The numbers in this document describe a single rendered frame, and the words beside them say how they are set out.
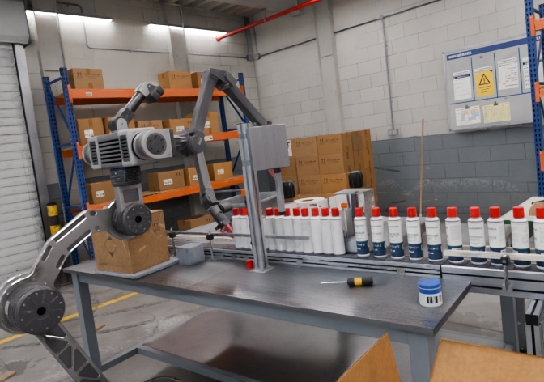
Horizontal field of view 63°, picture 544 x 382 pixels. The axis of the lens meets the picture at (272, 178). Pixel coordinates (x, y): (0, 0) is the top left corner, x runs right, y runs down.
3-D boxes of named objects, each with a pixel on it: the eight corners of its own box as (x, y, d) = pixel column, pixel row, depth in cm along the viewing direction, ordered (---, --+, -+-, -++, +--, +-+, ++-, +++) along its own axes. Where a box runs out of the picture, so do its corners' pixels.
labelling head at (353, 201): (380, 245, 200) (374, 188, 198) (367, 253, 190) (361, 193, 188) (352, 244, 209) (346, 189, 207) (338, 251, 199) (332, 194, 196)
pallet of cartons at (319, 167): (384, 229, 618) (374, 128, 606) (356, 244, 554) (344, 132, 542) (312, 227, 692) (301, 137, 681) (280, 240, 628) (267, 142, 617)
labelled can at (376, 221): (388, 255, 184) (384, 206, 182) (384, 259, 180) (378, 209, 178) (377, 254, 187) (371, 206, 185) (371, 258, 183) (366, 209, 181)
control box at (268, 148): (290, 166, 199) (285, 123, 198) (253, 171, 194) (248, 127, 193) (282, 165, 209) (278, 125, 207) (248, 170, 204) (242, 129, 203)
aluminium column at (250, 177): (269, 268, 205) (250, 121, 200) (262, 270, 202) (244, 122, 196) (261, 267, 208) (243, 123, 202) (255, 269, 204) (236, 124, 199)
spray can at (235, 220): (247, 246, 232) (242, 207, 230) (240, 248, 228) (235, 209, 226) (240, 245, 235) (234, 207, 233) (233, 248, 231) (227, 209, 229)
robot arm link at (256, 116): (210, 82, 215) (223, 77, 208) (215, 75, 218) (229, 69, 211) (263, 143, 237) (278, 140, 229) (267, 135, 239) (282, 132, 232)
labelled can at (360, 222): (371, 254, 189) (367, 206, 187) (367, 257, 185) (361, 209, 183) (361, 253, 192) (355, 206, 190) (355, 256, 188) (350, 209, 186)
